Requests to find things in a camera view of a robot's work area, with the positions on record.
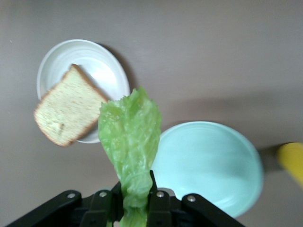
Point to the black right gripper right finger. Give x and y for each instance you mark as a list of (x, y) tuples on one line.
[(158, 210)]

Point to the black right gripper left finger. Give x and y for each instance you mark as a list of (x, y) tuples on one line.
[(99, 208)]

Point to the green lettuce leaf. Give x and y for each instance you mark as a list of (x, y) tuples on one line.
[(130, 137)]

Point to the brown bread slice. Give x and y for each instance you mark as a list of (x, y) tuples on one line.
[(68, 108)]

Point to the yellow squeeze bottle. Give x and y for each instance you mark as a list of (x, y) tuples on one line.
[(292, 160)]

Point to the green plate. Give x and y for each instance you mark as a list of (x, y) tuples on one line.
[(206, 165)]

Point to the beige plate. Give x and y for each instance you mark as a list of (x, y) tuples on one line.
[(94, 63)]

